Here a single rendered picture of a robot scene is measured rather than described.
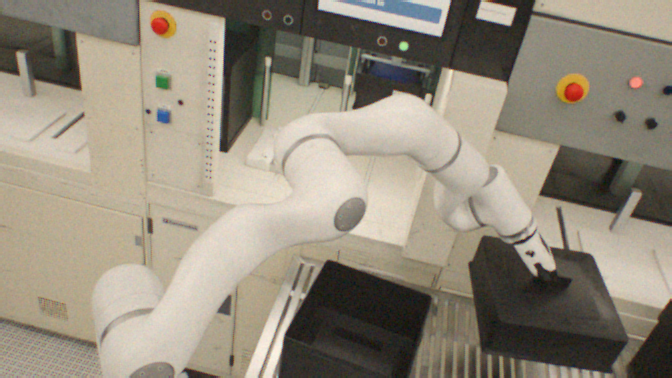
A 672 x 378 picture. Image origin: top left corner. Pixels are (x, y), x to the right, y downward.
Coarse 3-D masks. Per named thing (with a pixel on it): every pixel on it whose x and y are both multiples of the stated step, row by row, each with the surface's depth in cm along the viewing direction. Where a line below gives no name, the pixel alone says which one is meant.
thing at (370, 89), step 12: (372, 60) 210; (384, 60) 199; (396, 60) 197; (360, 72) 193; (420, 72) 209; (360, 84) 195; (372, 84) 194; (384, 84) 193; (396, 84) 193; (408, 84) 192; (420, 84) 206; (360, 96) 197; (372, 96) 197; (384, 96) 196; (420, 96) 193
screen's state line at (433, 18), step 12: (336, 0) 129; (348, 0) 128; (360, 0) 128; (372, 0) 127; (384, 0) 127; (396, 0) 126; (384, 12) 128; (396, 12) 128; (408, 12) 127; (420, 12) 127; (432, 12) 126
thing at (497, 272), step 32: (480, 256) 140; (512, 256) 138; (576, 256) 142; (480, 288) 136; (512, 288) 129; (544, 288) 130; (576, 288) 132; (480, 320) 132; (512, 320) 121; (544, 320) 122; (576, 320) 124; (608, 320) 126; (512, 352) 125; (544, 352) 125; (576, 352) 124; (608, 352) 123
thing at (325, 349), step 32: (320, 288) 148; (352, 288) 147; (384, 288) 143; (320, 320) 146; (352, 320) 152; (384, 320) 149; (416, 320) 146; (288, 352) 125; (320, 352) 122; (352, 352) 143; (384, 352) 145
